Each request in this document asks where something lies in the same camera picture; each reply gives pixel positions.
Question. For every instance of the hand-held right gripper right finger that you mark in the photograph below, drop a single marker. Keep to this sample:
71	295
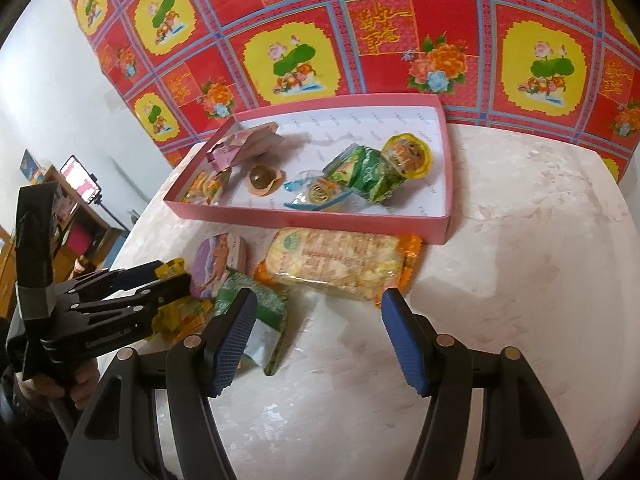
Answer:
405	345

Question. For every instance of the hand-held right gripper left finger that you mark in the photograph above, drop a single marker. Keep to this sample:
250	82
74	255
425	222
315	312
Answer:
232	340

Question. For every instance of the wooden shelf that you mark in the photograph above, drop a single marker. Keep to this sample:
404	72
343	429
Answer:
85	230

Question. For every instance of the clear blue-edged snack packet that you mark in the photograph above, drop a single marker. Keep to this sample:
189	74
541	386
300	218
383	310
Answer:
320	192

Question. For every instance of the yellow snack packet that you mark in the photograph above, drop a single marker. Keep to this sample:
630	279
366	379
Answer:
175	317
170	269

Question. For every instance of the phone with lit screen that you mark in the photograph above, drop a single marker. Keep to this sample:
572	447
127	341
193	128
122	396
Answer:
80	177

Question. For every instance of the green snack packet red label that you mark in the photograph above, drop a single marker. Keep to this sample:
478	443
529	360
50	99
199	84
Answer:
270	310

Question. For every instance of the black tripod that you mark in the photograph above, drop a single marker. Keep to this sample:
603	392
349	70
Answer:
107	212

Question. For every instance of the person's left hand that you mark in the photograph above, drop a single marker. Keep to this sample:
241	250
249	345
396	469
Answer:
85	390

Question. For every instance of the orange cracker packet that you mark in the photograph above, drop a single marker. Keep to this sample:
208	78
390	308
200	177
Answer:
335	260

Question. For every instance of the pink cardboard box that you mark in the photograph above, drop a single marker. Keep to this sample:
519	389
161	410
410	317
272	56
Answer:
350	125

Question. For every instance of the brown jelly cup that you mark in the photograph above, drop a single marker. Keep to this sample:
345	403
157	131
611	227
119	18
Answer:
262	177

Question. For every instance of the white wall socket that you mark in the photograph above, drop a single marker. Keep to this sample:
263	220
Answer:
133	215

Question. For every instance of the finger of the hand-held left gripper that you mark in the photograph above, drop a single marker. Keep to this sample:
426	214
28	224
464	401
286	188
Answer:
115	280
125	315

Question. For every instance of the person's left forearm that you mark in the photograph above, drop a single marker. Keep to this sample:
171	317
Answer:
30	440

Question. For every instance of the wall picture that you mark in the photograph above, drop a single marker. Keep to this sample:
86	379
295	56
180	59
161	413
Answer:
32	166

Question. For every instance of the red floral printed cloth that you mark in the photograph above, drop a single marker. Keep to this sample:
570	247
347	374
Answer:
450	10

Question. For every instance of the purple snack packet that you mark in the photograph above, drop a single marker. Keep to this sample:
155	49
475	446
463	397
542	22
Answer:
217	260

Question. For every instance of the green pea snack packet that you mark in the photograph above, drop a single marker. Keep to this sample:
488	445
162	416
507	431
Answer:
365	172

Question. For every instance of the pink snack bag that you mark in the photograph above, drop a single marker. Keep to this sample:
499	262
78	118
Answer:
245	145

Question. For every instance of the small burger gummy packet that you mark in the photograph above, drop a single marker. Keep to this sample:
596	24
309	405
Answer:
205	187

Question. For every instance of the yellow round snack cup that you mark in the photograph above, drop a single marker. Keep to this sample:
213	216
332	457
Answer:
407	155

